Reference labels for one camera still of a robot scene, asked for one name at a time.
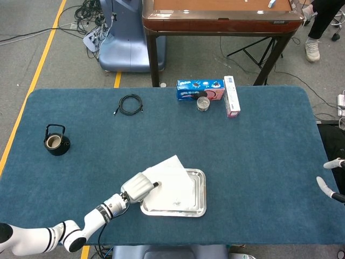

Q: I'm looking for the silver metal tray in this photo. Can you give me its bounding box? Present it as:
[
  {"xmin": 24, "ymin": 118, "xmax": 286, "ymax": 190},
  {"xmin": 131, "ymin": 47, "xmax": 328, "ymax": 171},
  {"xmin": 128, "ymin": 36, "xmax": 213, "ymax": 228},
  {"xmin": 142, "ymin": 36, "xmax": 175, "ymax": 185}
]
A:
[{"xmin": 140, "ymin": 168, "xmax": 207, "ymax": 218}]

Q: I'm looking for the white paper napkin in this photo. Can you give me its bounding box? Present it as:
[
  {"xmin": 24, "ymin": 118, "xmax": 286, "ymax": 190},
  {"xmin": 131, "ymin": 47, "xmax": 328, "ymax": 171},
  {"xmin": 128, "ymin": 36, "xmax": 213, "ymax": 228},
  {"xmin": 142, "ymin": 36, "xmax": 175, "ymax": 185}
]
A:
[{"xmin": 142, "ymin": 154, "xmax": 196, "ymax": 212}]

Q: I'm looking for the blue felt table cloth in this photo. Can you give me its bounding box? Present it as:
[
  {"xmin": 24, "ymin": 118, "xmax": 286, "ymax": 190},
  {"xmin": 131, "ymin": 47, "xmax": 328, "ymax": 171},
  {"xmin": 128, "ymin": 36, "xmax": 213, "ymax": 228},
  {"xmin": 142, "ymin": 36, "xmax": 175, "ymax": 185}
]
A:
[{"xmin": 0, "ymin": 85, "xmax": 345, "ymax": 247}]

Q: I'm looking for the pink and white carton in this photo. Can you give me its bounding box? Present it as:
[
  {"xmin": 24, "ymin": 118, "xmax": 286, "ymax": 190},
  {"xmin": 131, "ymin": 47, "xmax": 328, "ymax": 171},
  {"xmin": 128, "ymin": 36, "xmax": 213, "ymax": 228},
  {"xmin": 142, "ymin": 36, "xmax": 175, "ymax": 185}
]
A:
[{"xmin": 223, "ymin": 75, "xmax": 242, "ymax": 119}]

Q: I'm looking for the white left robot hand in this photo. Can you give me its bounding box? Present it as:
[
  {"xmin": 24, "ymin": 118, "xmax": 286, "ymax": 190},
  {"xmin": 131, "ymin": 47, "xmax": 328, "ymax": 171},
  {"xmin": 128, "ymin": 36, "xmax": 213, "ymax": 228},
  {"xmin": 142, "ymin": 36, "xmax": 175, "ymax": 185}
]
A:
[{"xmin": 120, "ymin": 172, "xmax": 160, "ymax": 205}]

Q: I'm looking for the black teapot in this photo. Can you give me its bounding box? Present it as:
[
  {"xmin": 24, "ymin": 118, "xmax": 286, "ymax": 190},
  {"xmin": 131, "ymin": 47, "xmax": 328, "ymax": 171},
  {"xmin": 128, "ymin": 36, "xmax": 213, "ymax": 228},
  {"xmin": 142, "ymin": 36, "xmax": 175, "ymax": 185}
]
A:
[{"xmin": 43, "ymin": 124, "xmax": 71, "ymax": 157}]

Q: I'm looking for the white power strip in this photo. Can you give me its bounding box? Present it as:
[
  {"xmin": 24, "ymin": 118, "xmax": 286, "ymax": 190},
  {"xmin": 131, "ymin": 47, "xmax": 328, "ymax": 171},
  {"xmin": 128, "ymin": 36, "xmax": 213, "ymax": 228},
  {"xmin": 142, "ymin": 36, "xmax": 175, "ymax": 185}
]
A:
[
  {"xmin": 82, "ymin": 26, "xmax": 105, "ymax": 52},
  {"xmin": 336, "ymin": 93, "xmax": 345, "ymax": 117}
]

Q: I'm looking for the grey blue robot torso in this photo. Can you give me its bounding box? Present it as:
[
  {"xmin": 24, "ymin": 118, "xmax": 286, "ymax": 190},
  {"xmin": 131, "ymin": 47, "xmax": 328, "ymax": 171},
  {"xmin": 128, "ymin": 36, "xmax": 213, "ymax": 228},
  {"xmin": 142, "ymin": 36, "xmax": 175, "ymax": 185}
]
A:
[{"xmin": 112, "ymin": 244, "xmax": 230, "ymax": 259}]

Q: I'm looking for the small clear plastic jar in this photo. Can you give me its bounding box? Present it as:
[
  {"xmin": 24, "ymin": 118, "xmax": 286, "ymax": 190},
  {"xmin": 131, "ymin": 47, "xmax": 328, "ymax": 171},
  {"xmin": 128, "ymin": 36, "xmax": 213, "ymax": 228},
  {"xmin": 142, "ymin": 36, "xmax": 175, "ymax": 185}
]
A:
[{"xmin": 196, "ymin": 96, "xmax": 211, "ymax": 112}]

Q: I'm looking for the coiled black usb cable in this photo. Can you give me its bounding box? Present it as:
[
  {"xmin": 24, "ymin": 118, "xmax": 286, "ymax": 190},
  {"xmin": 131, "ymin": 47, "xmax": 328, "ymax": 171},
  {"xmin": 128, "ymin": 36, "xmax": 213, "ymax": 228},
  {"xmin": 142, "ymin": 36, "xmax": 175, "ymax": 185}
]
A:
[{"xmin": 113, "ymin": 94, "xmax": 144, "ymax": 117}]

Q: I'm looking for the blue oreo cookie box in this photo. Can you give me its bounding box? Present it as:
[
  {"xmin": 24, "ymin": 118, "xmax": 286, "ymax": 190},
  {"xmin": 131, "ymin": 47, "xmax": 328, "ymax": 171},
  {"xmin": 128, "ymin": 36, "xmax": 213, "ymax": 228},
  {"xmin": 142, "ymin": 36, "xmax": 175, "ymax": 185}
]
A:
[{"xmin": 176, "ymin": 79, "xmax": 225, "ymax": 102}]

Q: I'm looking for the office chair wheel base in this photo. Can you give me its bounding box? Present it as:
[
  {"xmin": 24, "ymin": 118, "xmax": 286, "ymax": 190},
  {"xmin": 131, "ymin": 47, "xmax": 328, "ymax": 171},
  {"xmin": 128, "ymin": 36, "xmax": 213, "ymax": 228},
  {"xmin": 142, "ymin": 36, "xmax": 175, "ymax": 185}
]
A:
[{"xmin": 330, "ymin": 13, "xmax": 345, "ymax": 42}]

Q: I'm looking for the tangled floor cable bundle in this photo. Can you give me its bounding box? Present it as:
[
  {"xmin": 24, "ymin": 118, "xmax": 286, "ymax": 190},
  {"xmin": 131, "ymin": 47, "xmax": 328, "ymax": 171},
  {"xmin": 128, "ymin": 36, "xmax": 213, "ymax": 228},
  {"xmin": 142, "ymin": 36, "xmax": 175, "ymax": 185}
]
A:
[{"xmin": 74, "ymin": 0, "xmax": 114, "ymax": 59}]

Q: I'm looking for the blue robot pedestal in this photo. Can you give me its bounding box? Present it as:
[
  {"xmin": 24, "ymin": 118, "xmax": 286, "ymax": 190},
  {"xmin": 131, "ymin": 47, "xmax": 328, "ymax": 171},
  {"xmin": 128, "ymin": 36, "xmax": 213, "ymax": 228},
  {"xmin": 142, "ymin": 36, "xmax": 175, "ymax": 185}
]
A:
[{"xmin": 98, "ymin": 0, "xmax": 167, "ymax": 73}]

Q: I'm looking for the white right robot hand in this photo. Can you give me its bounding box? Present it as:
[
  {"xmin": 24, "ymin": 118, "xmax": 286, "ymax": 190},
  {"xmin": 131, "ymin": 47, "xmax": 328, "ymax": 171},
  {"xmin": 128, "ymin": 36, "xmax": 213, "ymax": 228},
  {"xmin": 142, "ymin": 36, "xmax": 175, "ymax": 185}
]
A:
[{"xmin": 316, "ymin": 158, "xmax": 345, "ymax": 203}]

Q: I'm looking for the person's leg and shoe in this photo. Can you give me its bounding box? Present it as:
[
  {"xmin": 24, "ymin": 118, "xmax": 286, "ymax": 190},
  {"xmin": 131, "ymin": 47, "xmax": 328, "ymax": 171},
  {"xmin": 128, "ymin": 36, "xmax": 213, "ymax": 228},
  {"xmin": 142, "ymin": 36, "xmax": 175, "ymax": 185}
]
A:
[{"xmin": 301, "ymin": 0, "xmax": 345, "ymax": 63}]

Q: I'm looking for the brown mahjong table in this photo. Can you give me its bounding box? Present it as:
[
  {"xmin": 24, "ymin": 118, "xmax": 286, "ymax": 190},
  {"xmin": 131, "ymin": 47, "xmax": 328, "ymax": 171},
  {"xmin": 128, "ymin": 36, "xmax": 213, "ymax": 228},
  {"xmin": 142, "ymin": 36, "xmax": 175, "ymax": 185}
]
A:
[{"xmin": 142, "ymin": 0, "xmax": 305, "ymax": 87}]

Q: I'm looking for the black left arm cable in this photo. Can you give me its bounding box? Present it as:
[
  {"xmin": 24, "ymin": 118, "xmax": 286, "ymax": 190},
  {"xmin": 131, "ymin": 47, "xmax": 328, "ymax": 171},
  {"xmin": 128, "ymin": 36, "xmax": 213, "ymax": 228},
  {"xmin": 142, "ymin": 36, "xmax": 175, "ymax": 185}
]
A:
[{"xmin": 96, "ymin": 222, "xmax": 109, "ymax": 259}]

